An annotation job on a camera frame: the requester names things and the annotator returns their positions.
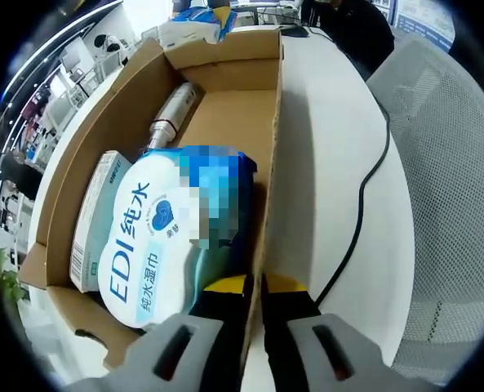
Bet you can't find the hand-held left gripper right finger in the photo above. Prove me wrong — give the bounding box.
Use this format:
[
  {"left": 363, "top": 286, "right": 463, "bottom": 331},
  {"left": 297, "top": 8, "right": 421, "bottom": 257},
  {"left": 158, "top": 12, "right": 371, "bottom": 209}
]
[{"left": 260, "top": 273, "right": 393, "bottom": 392}]

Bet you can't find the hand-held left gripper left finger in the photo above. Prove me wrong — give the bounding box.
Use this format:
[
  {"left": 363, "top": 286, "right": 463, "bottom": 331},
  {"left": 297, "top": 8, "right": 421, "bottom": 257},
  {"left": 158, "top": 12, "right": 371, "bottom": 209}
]
[{"left": 76, "top": 275, "right": 250, "bottom": 392}]

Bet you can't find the blue white soft wipes pack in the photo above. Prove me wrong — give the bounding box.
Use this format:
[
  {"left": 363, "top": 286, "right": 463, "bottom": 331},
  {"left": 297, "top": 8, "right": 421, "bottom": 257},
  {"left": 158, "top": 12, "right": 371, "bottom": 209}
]
[{"left": 96, "top": 145, "right": 260, "bottom": 330}]

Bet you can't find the small white carton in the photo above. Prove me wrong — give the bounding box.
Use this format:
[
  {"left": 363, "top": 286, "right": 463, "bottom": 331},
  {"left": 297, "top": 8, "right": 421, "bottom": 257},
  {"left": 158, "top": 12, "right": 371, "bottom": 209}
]
[{"left": 69, "top": 149, "right": 135, "bottom": 295}]

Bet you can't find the brown cardboard shoe box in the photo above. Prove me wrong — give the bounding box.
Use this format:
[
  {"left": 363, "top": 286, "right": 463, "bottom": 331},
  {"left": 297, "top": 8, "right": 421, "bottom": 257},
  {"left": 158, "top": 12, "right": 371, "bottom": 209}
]
[{"left": 16, "top": 30, "right": 287, "bottom": 371}]

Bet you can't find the silver metal bottle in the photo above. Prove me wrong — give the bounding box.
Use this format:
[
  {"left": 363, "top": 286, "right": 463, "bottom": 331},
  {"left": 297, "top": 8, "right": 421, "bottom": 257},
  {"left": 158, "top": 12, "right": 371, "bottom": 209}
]
[{"left": 145, "top": 81, "right": 206, "bottom": 154}]

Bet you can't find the clear white packet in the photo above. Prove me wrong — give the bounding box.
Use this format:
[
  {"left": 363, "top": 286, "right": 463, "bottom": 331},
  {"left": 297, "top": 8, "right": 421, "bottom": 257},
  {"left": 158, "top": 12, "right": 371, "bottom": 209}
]
[{"left": 161, "top": 20, "right": 211, "bottom": 51}]

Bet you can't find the potted green plant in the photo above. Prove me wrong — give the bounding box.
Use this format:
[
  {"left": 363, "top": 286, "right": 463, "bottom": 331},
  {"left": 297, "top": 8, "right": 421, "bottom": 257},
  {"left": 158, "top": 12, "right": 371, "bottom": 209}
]
[{"left": 0, "top": 243, "right": 29, "bottom": 304}]

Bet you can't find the grey mesh office chair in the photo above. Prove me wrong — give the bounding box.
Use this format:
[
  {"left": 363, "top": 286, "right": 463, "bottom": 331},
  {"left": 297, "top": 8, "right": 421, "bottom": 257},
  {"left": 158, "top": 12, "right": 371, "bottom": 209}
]
[{"left": 366, "top": 30, "right": 484, "bottom": 375}]

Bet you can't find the person's black clothed torso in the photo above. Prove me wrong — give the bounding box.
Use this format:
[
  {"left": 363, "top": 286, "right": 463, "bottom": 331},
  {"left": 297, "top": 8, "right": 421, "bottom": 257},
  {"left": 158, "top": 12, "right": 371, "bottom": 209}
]
[{"left": 306, "top": 0, "right": 396, "bottom": 83}]

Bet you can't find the black computer mouse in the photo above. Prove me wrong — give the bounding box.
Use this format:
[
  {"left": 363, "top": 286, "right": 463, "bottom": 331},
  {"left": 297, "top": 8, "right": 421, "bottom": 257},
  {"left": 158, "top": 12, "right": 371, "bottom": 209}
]
[{"left": 280, "top": 24, "right": 310, "bottom": 39}]

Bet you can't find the blue tissue packet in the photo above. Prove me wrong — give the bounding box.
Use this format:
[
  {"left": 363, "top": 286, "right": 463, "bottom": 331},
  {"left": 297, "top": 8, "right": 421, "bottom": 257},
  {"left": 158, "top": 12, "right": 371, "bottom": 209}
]
[{"left": 175, "top": 2, "right": 239, "bottom": 44}]

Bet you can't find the black cable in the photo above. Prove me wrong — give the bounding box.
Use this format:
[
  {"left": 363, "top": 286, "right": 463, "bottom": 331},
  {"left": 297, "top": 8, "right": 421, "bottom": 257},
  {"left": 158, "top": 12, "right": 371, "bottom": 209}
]
[{"left": 313, "top": 100, "right": 392, "bottom": 304}]

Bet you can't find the wall notice board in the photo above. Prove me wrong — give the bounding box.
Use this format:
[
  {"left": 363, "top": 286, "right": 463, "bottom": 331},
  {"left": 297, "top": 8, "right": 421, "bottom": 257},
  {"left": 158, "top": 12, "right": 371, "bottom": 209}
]
[{"left": 396, "top": 0, "right": 457, "bottom": 52}]

